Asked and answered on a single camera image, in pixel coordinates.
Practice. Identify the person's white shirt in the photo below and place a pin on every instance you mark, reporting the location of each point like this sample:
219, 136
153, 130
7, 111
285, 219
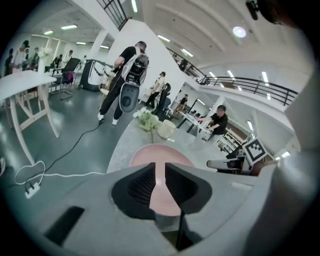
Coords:
302, 140

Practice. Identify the white wooden table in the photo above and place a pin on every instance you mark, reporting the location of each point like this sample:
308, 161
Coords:
22, 81

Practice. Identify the white power strip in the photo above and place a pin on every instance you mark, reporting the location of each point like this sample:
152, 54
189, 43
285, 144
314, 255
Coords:
32, 190

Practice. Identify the round ceiling light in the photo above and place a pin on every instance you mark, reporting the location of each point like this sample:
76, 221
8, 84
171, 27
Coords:
239, 31

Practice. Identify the black and white machine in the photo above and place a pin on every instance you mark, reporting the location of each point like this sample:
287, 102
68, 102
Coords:
91, 75

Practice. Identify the white desk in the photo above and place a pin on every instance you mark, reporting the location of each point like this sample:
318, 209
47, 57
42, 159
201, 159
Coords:
192, 120

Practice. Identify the black head-worn camera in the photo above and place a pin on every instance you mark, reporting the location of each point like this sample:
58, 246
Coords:
252, 8

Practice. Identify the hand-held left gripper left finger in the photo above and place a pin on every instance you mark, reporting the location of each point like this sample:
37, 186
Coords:
125, 195

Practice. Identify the white shelf rack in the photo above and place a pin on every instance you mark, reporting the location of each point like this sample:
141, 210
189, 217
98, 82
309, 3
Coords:
235, 141

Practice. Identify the light wooden chair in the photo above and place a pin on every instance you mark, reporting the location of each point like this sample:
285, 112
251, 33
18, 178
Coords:
105, 87

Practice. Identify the grey and black backpack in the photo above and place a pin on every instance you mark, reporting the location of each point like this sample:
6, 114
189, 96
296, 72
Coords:
136, 72

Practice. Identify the black balcony railing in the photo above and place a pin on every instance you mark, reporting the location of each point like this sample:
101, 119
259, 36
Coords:
250, 86

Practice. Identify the white flowers in glass vase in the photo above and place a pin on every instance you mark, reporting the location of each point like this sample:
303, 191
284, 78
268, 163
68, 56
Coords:
147, 118

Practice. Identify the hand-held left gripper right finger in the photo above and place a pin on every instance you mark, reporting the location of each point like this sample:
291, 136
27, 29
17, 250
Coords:
192, 195

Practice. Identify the pink plate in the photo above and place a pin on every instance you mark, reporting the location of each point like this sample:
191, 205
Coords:
160, 156

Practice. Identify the black metal-frame chair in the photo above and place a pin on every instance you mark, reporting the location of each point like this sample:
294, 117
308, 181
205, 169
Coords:
67, 75

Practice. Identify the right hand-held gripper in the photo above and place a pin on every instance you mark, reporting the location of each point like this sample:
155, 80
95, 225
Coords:
255, 151

